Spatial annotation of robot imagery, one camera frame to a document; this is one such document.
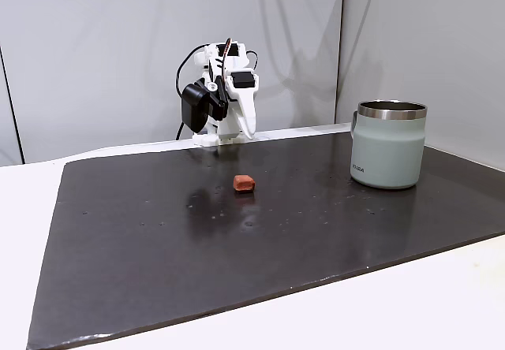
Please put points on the pale green steel cup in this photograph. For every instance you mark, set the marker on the pale green steel cup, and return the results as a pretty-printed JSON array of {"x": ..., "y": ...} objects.
[{"x": 388, "y": 149}]

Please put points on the black camera box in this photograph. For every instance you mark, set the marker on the black camera box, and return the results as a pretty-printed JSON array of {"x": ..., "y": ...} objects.
[{"x": 197, "y": 105}]

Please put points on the black table mat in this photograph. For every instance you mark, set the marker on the black table mat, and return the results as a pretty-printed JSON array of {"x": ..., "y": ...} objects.
[{"x": 197, "y": 247}]

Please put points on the red-brown cube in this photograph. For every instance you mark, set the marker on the red-brown cube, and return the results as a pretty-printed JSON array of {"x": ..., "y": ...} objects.
[{"x": 244, "y": 182}]

